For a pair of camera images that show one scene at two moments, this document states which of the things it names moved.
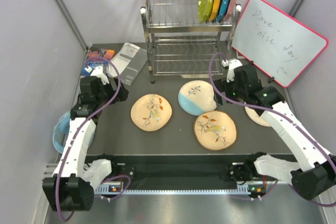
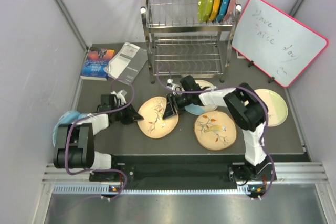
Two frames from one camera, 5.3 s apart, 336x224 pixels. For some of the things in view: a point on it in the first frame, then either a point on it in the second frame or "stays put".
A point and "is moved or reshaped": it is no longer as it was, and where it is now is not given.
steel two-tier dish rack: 178,44 stays put
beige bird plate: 151,112 is moved or reshaped
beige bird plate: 214,130 stays put
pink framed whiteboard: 280,46 stays put
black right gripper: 222,85 → 172,108
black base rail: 181,168 stays put
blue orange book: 96,57 stays put
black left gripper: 122,95 → 132,115
